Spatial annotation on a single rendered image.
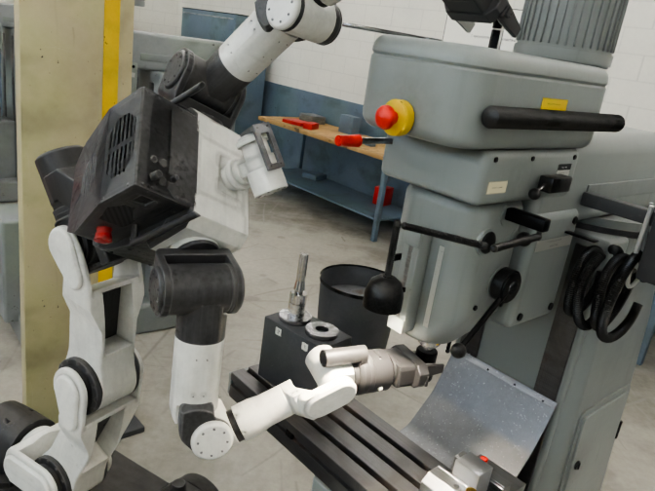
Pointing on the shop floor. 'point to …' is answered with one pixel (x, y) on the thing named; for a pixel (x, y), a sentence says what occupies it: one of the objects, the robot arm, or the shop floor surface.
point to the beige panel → (40, 123)
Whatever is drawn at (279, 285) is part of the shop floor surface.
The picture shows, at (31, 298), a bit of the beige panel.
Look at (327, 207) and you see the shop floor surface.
